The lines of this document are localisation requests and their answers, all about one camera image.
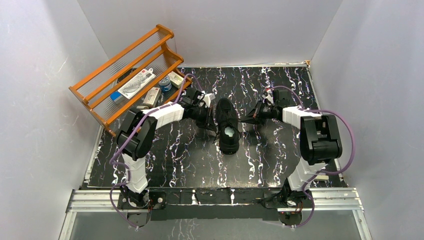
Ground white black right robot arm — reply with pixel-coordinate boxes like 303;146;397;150
241;86;343;207

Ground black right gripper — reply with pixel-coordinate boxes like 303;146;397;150
241;98;278;126

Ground small green white box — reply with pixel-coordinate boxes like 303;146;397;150
167;71;184;89

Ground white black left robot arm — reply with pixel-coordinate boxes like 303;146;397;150
109;88;217;208

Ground blue tape roll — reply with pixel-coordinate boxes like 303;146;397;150
158;75;172;93

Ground small grey block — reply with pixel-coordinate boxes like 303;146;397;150
136;105;150;111

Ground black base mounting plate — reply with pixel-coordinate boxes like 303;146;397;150
117;186;312;222

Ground beige plastic clip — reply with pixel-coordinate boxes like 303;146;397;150
314;175;329;182

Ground black mesh shoe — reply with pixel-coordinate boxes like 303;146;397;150
215;98;241;155

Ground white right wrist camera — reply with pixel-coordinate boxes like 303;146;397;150
262;89;274;106

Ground white ruler set package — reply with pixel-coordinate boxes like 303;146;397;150
117;68;156;100

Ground orange wooden shelf rack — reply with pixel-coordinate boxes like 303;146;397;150
69;24;184;136

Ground aluminium frame rail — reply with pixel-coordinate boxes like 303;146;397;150
67;187;364;212

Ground beige rectangular box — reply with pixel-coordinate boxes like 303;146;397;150
142;87;162;108

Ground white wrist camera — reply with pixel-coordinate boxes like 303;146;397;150
262;89;274;106
200;93;216;108

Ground blue eraser block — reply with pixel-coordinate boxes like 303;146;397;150
109;91;124;105

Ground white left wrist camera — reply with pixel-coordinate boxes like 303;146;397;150
200;93;216;108

